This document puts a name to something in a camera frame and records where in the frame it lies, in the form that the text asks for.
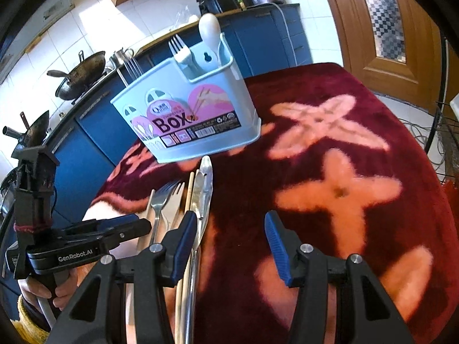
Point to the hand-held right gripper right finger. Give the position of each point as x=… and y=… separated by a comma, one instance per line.
x=278, y=247

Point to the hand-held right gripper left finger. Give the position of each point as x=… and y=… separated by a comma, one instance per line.
x=184, y=247

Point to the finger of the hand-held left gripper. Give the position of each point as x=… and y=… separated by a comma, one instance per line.
x=107, y=223
x=125, y=233

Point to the wooden chopstick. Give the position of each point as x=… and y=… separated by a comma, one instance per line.
x=190, y=190
x=185, y=315

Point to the steel tongs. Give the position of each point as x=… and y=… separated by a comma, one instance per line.
x=205, y=179

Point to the light blue utensil box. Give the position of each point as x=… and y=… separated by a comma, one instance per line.
x=172, y=79

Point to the white spoon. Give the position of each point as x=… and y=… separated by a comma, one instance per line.
x=209, y=27

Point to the person's left hand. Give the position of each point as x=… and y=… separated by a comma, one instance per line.
x=34, y=288

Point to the small black wok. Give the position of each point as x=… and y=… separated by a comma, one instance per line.
x=36, y=129

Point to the floral plush blanket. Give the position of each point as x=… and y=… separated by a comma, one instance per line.
x=322, y=132

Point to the large black wok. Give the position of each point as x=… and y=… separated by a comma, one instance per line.
x=82, y=75

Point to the steel kettle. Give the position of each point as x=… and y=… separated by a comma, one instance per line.
x=118, y=59

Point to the blue kitchen counter cabinet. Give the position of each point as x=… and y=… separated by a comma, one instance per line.
x=258, y=43

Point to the wooden door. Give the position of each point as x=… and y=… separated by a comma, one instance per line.
x=344, y=25

